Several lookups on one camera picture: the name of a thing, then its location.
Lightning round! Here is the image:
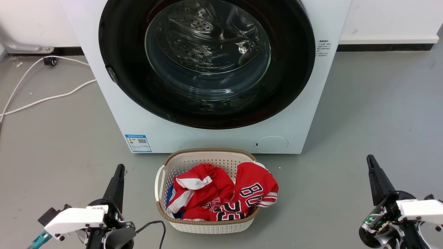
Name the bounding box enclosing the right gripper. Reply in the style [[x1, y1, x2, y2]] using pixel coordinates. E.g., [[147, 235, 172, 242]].
[[359, 155, 428, 249]]

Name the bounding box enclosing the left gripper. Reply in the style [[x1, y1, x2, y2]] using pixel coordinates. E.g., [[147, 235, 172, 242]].
[[87, 164, 136, 249]]

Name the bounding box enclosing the round black glass washer door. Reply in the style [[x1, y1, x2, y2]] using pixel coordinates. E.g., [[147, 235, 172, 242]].
[[98, 0, 316, 130]]

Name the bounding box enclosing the white front-load washing machine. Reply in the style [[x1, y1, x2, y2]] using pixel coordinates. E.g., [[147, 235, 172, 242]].
[[59, 0, 353, 154]]

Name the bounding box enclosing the blue energy label sticker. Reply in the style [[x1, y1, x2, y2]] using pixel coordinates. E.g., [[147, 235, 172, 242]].
[[125, 134, 152, 153]]

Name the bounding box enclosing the blue garment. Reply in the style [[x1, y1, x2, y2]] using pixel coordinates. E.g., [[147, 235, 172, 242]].
[[166, 187, 184, 219]]

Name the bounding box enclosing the red basketball jersey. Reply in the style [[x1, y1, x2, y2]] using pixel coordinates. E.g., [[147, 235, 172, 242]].
[[167, 162, 279, 222]]

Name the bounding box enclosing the white plastic laundry basket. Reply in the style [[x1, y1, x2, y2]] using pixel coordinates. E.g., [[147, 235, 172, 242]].
[[155, 148, 263, 234]]

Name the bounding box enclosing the round white filter cover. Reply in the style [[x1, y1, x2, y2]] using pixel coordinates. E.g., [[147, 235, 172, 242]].
[[254, 136, 289, 153]]

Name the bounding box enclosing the small printed text sticker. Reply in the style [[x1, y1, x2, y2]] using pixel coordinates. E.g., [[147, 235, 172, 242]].
[[316, 40, 332, 57]]

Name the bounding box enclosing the steel washer drum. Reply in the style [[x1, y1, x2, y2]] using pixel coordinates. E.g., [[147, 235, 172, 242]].
[[145, 0, 271, 75]]

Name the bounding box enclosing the thin black cable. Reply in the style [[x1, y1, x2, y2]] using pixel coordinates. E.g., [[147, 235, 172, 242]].
[[136, 221, 166, 249]]

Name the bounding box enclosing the teal cable connector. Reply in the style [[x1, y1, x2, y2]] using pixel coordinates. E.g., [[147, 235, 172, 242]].
[[28, 231, 52, 249]]

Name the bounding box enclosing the white cable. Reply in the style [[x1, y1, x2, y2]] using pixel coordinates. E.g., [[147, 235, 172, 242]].
[[0, 80, 97, 116], [0, 55, 90, 121]]

